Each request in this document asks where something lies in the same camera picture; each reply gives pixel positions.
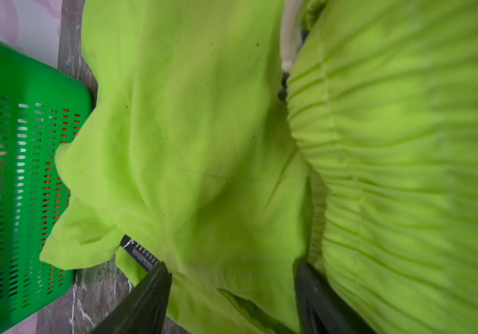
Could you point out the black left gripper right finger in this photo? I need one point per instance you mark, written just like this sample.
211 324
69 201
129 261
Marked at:
321 310

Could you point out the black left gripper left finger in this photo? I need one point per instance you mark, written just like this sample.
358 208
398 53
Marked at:
143 310

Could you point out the lime green garment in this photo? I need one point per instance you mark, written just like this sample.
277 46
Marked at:
235 140

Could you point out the green plastic basket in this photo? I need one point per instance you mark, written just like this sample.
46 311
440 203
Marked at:
40 109

